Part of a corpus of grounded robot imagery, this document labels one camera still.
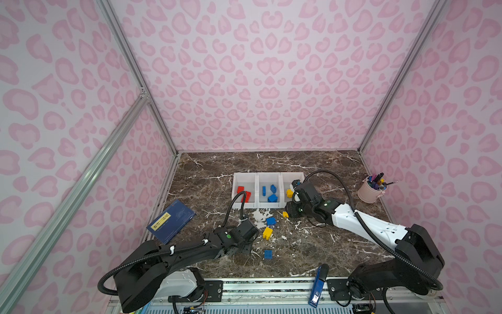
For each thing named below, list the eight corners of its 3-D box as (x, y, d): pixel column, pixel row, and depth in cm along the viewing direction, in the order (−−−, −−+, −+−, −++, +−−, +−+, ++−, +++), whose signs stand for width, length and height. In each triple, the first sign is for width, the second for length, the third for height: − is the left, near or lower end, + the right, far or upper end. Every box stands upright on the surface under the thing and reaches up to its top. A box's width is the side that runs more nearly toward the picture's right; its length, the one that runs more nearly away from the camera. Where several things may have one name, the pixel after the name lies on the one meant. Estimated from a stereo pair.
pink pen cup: (361, 204, 99) (373, 189, 88) (355, 189, 104) (366, 173, 94) (376, 204, 99) (391, 188, 88) (370, 189, 104) (382, 173, 94)
